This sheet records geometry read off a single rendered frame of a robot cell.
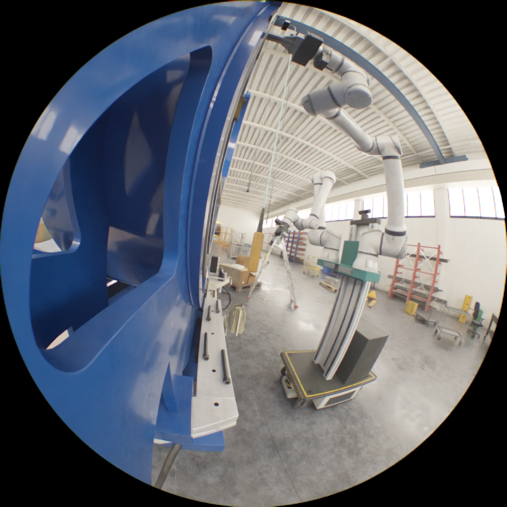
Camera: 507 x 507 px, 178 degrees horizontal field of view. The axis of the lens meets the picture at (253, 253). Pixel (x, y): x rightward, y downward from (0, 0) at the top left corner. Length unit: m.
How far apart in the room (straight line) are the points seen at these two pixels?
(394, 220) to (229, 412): 1.18
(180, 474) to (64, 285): 1.28
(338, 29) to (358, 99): 6.60
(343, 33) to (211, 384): 7.57
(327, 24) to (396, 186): 6.46
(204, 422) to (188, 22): 0.74
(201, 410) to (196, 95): 0.75
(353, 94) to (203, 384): 1.06
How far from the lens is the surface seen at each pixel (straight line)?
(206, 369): 0.76
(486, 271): 10.12
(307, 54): 0.65
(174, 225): 0.28
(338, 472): 1.66
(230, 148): 4.68
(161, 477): 0.84
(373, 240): 1.11
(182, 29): 0.16
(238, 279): 4.50
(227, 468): 1.44
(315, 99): 0.61
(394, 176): 1.04
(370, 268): 1.10
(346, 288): 1.55
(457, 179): 10.61
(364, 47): 7.40
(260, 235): 1.27
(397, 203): 1.05
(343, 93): 0.58
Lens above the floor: 1.42
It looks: 4 degrees down
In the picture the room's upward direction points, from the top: 10 degrees clockwise
